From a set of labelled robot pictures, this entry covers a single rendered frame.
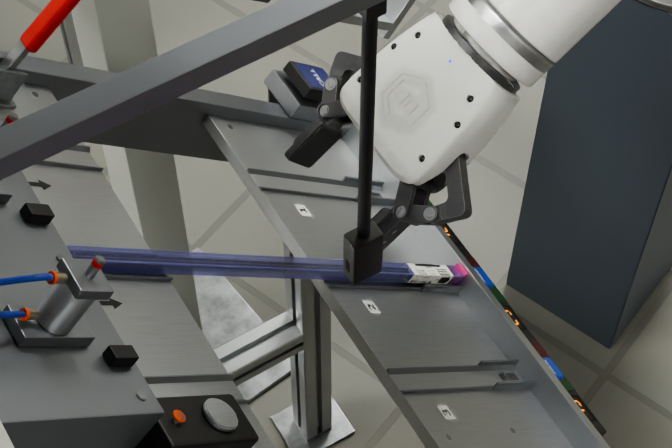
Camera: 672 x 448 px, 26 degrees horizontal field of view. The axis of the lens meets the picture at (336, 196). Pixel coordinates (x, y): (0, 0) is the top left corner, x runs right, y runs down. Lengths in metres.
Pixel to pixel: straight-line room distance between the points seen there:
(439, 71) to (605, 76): 0.68
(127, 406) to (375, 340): 0.39
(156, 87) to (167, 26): 1.80
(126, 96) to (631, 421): 1.51
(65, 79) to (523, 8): 0.36
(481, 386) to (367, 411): 0.85
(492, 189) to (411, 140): 1.23
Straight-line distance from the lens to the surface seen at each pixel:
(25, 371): 0.78
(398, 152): 1.04
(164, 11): 2.48
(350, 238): 0.88
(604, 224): 1.91
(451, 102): 1.03
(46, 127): 0.65
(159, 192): 1.71
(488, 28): 1.01
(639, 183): 1.80
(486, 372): 1.25
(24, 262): 0.84
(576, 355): 2.13
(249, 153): 1.26
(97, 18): 1.44
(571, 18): 1.02
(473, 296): 1.32
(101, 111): 0.65
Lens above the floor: 1.87
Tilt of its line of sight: 57 degrees down
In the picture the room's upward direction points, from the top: straight up
